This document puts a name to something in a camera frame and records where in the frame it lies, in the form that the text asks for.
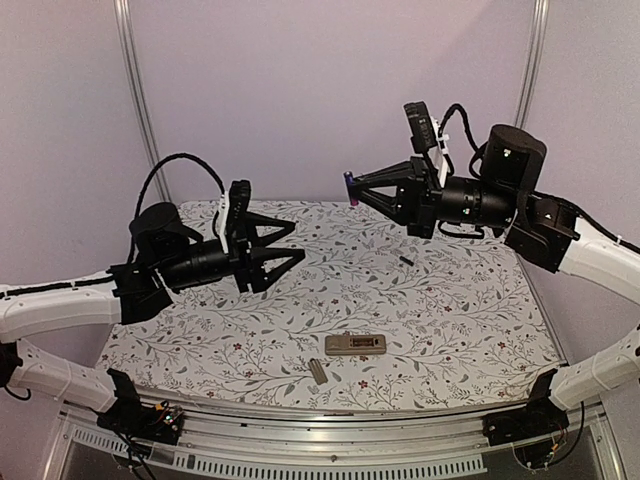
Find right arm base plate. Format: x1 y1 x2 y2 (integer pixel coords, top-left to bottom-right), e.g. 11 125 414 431
482 405 569 446

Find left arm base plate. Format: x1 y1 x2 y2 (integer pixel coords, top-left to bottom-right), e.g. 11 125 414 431
97 399 185 446

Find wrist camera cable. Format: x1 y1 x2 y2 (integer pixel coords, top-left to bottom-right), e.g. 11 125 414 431
130 152 226 261
439 103 489 166

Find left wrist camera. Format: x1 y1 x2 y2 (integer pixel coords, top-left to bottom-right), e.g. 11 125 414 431
213 180 252 254

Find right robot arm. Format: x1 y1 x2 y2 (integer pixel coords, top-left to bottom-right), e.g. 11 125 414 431
344 124 639 444

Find dark battery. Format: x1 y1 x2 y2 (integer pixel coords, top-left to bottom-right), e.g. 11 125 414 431
343 171 359 207
399 256 415 266

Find aluminium frame post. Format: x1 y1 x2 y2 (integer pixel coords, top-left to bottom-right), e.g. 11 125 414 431
514 0 550 129
112 0 175 206

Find left aluminium frame post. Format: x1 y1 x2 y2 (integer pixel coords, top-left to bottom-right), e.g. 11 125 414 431
112 0 175 206

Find front aluminium rail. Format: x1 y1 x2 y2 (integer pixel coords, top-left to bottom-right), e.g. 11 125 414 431
43 389 632 479

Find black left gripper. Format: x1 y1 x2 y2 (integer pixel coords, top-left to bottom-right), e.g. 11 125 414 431
159 212 306 293

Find right aluminium frame post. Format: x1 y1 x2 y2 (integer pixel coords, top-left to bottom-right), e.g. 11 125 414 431
514 0 550 129

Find white remote control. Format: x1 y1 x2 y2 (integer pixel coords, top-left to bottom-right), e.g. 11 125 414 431
324 334 387 356

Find remote battery cover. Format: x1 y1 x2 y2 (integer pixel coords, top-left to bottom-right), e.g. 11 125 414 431
308 359 328 385

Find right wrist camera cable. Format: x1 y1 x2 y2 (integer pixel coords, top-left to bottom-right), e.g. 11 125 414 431
439 103 489 166

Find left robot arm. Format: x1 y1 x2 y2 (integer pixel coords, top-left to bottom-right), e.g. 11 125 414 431
1 202 305 434

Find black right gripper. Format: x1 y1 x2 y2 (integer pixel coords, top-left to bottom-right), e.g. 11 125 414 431
348 154 518 238

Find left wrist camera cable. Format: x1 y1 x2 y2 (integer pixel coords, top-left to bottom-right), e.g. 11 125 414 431
130 152 226 261

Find floral patterned table mat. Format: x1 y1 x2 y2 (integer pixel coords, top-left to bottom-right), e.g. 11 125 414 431
98 201 563 411

